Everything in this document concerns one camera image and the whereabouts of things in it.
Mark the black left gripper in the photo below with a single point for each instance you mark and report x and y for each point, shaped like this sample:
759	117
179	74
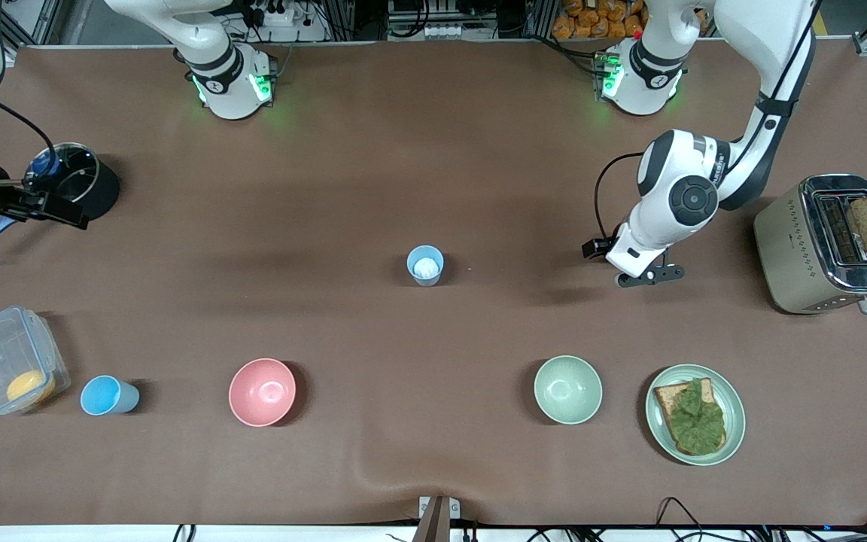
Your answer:
597	248

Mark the blue plastic cup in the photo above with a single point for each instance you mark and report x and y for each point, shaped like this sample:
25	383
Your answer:
426	280
102	396

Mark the white ball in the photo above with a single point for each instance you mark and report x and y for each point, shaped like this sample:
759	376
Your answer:
426	267

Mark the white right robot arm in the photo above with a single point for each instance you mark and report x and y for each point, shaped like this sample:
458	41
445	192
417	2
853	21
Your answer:
226	83

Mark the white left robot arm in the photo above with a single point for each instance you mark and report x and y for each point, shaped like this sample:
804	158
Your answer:
693	197

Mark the square toast bread slice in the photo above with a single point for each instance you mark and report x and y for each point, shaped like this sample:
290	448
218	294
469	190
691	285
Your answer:
667	397

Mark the glass lid blue knob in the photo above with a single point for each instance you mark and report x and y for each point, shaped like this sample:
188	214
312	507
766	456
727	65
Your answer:
72	169

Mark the beige chrome toaster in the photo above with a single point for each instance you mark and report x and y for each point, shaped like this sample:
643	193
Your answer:
787	248

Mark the pale green bowl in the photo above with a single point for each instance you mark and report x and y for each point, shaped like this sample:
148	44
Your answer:
567	389

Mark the yellow round food piece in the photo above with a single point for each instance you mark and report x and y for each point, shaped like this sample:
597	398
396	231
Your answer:
29	387

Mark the black cooking pot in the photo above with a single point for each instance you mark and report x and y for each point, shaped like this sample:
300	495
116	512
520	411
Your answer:
106	188

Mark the green lettuce leaf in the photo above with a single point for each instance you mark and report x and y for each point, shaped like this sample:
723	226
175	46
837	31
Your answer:
698	421

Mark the pale green plate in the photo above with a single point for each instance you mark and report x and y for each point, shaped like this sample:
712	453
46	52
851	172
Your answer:
734	410

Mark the brown table cover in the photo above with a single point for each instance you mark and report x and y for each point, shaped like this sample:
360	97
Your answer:
433	188

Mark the orange bread rolls pack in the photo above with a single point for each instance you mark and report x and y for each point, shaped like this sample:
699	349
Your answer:
591	19

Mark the white terminal block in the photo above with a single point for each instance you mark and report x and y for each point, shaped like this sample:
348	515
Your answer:
447	31

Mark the pink bowl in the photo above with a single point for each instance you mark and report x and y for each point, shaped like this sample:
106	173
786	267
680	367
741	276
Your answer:
262	391

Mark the white power strip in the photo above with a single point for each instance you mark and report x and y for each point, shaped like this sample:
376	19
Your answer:
277	15

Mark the aluminium frame post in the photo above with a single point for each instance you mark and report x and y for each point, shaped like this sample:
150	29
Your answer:
48	19

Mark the grey metal bracket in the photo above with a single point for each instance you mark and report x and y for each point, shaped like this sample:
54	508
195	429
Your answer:
437	519

